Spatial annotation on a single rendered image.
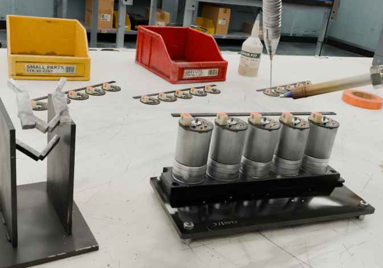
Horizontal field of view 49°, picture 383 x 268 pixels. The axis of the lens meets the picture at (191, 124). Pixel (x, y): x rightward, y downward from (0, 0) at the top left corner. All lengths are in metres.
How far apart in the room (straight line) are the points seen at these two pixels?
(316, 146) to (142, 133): 0.17
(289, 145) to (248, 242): 0.08
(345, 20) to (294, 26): 0.75
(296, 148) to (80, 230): 0.17
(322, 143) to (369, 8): 5.99
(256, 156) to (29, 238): 0.16
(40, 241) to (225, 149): 0.14
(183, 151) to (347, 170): 0.20
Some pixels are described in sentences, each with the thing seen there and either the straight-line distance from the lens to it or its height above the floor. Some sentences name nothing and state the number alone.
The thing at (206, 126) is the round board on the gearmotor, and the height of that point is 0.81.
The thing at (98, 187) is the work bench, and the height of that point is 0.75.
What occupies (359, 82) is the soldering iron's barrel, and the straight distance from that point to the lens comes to 0.29.
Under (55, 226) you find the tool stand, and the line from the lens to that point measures 0.28.
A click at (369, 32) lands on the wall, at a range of 6.28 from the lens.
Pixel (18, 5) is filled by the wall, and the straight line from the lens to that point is 4.72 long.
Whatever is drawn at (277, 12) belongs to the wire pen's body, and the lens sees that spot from 0.26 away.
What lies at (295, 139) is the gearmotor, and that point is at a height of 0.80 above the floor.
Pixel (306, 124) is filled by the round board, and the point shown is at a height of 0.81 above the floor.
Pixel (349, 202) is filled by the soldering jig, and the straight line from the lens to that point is 0.35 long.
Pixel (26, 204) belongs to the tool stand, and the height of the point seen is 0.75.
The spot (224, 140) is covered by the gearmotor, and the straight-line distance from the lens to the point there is 0.30.
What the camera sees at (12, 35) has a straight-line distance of 0.67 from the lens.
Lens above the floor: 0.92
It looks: 21 degrees down
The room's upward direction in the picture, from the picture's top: 8 degrees clockwise
